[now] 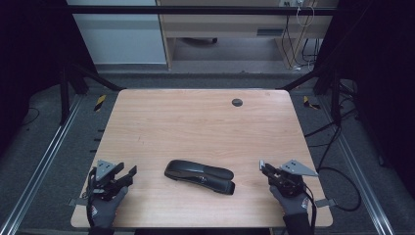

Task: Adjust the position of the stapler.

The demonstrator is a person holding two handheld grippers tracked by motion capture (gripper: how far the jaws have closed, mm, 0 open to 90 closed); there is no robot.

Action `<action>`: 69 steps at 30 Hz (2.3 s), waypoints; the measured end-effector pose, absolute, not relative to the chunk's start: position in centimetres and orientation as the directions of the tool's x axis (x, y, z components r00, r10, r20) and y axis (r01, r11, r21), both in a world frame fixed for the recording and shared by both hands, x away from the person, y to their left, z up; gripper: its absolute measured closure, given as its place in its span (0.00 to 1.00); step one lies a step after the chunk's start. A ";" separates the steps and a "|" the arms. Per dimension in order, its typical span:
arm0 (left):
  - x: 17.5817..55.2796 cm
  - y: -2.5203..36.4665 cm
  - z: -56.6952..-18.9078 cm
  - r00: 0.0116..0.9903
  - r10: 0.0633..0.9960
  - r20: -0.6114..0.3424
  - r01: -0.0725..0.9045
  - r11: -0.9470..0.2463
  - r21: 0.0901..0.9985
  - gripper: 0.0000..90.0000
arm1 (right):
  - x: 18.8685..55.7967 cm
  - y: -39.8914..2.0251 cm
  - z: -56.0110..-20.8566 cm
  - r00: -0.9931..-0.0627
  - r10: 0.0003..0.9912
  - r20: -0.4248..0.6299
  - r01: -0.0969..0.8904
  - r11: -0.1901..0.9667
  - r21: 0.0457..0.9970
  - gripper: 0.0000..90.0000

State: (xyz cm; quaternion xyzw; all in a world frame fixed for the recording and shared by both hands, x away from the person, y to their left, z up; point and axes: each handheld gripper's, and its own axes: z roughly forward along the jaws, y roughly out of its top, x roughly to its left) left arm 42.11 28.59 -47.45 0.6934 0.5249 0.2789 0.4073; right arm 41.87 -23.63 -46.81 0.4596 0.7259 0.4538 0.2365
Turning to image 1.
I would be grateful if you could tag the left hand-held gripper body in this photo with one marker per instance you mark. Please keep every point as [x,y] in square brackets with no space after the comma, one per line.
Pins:
[104,169]

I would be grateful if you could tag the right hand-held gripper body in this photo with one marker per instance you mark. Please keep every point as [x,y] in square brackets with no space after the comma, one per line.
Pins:
[295,168]

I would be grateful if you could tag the black stapler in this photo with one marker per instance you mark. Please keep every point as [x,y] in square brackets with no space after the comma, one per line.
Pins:
[199,176]

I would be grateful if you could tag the person's right hand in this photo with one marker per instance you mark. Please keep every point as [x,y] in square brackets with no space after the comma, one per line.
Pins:
[293,204]

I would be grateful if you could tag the person's left hand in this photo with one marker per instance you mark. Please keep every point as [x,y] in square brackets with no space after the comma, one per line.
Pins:
[106,210]

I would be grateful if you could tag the grey tape strip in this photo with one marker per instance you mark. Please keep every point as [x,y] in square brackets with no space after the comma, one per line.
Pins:
[76,202]
[325,202]

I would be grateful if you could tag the yellow black floor tape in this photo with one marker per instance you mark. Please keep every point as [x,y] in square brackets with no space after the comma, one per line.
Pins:
[100,103]
[308,103]

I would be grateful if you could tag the white cabinet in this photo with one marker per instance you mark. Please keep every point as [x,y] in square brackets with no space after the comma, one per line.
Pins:
[120,39]

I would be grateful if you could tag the light wooden desk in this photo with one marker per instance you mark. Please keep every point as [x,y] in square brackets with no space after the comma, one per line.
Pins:
[221,24]

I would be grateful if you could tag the aluminium floor rail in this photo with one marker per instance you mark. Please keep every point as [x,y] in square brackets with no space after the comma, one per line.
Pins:
[42,163]
[359,176]

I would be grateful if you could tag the black frame strut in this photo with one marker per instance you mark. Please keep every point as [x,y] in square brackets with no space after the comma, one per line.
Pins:
[64,98]
[335,98]

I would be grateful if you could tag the black horizontal frame bar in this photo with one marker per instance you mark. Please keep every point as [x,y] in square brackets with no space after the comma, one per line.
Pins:
[195,9]

